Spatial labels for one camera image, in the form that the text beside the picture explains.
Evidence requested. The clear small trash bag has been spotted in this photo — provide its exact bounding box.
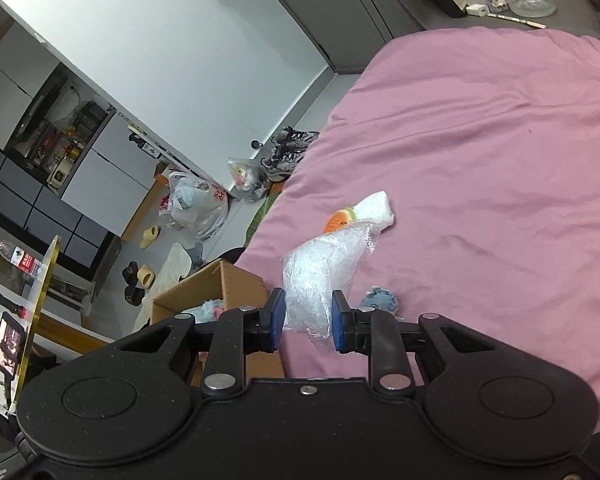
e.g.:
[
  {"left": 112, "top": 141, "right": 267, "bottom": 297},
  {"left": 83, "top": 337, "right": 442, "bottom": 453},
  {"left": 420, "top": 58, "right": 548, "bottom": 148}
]
[{"left": 227, "top": 158, "right": 271, "bottom": 203}]

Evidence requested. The black slipper pair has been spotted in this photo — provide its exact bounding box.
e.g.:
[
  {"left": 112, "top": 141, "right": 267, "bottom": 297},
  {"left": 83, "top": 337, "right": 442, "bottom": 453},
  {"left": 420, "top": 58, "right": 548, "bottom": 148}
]
[{"left": 122, "top": 261, "right": 145, "bottom": 307}]

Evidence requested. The pink bed sheet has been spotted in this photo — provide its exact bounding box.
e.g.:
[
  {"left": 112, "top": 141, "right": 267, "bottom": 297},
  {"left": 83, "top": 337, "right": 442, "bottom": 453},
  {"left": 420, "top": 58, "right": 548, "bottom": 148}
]
[{"left": 238, "top": 27, "right": 600, "bottom": 425}]

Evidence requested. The fluffy blue-grey plush toy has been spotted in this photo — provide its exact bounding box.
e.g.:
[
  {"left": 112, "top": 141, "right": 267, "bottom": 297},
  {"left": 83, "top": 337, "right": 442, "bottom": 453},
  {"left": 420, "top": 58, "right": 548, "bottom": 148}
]
[{"left": 183, "top": 299, "right": 225, "bottom": 324}]

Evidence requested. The clear bubble wrap bag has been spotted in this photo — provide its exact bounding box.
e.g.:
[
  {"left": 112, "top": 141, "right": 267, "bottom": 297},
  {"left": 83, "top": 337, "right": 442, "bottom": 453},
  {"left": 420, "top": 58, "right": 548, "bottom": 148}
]
[{"left": 282, "top": 221, "right": 380, "bottom": 354}]

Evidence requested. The yellow slipper far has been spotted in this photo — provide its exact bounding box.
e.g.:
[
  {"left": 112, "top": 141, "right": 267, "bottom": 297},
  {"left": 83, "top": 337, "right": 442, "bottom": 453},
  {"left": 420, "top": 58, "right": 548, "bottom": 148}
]
[{"left": 140, "top": 226, "right": 161, "bottom": 249}]

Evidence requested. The white round table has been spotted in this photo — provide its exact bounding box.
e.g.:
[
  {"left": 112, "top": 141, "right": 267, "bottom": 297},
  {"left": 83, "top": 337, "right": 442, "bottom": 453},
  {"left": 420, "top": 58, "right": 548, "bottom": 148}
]
[{"left": 0, "top": 237, "right": 60, "bottom": 416}]

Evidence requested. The white plastic shopping bag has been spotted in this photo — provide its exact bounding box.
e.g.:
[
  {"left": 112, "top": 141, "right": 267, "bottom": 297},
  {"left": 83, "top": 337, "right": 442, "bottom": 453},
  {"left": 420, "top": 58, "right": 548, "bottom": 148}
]
[{"left": 166, "top": 171, "right": 230, "bottom": 240}]

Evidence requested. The brown cardboard box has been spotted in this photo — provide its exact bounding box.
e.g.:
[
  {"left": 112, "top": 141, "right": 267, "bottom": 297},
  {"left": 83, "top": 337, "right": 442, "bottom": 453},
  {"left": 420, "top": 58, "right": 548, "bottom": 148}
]
[{"left": 150, "top": 258, "right": 286, "bottom": 380}]

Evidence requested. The grey door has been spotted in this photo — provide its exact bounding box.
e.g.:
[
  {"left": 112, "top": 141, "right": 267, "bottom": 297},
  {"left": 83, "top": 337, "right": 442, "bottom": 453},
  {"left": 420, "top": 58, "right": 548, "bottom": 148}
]
[{"left": 278, "top": 0, "right": 422, "bottom": 74}]

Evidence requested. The white floor towel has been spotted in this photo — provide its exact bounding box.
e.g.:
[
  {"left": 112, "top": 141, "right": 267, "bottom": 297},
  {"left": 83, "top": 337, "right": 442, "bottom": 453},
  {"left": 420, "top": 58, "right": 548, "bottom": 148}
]
[{"left": 133, "top": 243, "right": 192, "bottom": 332}]

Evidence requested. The denim elephant toy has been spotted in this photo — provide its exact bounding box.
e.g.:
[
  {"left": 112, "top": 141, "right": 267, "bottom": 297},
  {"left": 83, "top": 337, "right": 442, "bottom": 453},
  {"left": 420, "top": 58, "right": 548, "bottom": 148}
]
[{"left": 358, "top": 286, "right": 400, "bottom": 320}]

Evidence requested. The plastic water bottle red label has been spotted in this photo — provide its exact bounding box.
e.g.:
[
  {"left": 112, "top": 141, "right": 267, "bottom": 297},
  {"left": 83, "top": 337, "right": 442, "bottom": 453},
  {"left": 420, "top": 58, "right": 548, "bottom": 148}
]
[{"left": 0, "top": 238, "right": 46, "bottom": 278}]

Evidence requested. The white cloth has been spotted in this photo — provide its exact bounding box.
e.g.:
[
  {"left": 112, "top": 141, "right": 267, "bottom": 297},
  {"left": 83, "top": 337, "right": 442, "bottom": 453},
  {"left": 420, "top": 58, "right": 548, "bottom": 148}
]
[{"left": 353, "top": 191, "right": 394, "bottom": 231}]

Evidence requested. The white kitchen cabinet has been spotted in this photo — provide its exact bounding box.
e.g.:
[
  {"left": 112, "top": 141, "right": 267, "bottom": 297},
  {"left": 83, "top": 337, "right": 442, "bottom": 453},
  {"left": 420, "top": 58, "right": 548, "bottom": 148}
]
[{"left": 61, "top": 112, "right": 159, "bottom": 236}]

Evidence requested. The smartphone on stand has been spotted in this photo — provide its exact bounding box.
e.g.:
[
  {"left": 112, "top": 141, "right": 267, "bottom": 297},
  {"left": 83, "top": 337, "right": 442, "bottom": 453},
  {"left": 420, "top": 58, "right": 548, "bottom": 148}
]
[{"left": 0, "top": 312, "right": 26, "bottom": 379}]

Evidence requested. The spray bottle on rack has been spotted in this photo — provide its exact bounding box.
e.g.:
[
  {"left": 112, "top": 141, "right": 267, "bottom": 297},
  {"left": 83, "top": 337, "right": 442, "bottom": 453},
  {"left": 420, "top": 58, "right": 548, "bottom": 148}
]
[{"left": 129, "top": 133, "right": 160, "bottom": 158}]

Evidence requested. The green leaf cartoon rug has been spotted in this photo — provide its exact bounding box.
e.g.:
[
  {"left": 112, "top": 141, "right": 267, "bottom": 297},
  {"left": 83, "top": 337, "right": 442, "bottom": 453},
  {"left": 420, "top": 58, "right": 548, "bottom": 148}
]
[{"left": 244, "top": 192, "right": 280, "bottom": 247}]

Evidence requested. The yellow slipper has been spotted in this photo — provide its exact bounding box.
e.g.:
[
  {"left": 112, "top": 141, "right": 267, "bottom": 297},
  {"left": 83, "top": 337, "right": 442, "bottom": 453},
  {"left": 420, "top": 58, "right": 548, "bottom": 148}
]
[
  {"left": 140, "top": 226, "right": 161, "bottom": 249},
  {"left": 136, "top": 264, "right": 156, "bottom": 289}
]

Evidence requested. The yellow slipper near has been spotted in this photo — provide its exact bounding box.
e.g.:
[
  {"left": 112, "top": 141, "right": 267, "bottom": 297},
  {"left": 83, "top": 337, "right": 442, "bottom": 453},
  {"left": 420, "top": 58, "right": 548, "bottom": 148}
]
[{"left": 136, "top": 264, "right": 156, "bottom": 289}]

